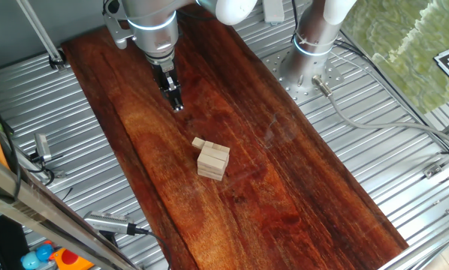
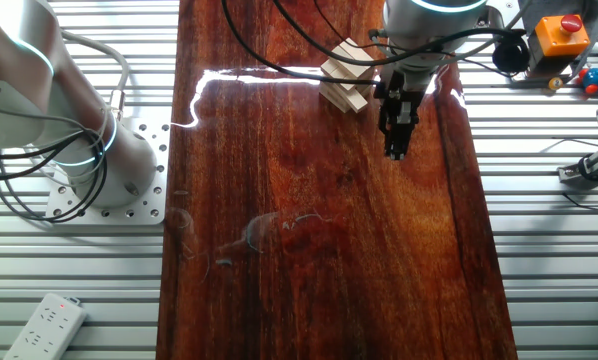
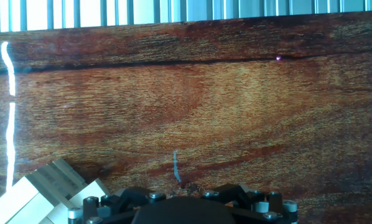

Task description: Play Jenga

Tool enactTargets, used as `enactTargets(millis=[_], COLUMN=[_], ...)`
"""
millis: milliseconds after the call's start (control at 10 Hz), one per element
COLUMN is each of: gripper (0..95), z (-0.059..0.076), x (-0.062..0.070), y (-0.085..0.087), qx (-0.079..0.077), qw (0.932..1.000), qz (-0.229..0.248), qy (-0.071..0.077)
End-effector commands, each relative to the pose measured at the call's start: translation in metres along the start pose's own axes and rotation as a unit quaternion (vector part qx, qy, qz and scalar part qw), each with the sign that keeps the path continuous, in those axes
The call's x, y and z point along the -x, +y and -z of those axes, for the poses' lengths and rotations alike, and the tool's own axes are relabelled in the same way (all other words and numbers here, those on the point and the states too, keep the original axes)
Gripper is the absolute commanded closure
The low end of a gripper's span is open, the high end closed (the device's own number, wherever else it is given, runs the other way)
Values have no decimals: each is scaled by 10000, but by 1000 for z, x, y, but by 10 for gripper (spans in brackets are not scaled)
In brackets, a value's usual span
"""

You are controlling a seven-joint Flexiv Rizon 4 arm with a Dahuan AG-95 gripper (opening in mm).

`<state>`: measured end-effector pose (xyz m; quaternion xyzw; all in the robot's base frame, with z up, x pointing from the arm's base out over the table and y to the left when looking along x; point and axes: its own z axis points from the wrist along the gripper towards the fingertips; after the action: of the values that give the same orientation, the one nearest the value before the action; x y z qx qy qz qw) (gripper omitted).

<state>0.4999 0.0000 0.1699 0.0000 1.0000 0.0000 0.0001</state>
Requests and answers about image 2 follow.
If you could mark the orange emergency stop box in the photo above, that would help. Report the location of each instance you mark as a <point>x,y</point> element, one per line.
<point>528,15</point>
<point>559,40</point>

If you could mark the dark red wooden board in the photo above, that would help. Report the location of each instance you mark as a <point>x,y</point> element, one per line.
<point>304,225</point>

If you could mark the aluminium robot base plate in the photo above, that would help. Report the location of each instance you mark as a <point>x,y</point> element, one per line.
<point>149,210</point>

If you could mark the blue round toy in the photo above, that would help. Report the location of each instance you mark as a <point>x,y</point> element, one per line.
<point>595,80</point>

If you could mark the pale wooden Jenga block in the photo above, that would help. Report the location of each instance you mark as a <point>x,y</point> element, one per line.
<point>343,75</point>
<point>360,52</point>
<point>356,90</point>
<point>351,102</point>
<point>329,68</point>
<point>348,59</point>

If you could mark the black round disc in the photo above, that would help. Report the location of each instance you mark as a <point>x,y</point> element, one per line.
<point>510,55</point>

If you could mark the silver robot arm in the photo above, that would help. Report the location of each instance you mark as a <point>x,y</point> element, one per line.
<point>129,165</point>

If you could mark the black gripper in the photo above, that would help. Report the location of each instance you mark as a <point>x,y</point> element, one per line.
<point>404,85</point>

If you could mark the white power strip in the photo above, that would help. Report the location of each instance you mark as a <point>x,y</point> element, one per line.
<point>44,330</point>

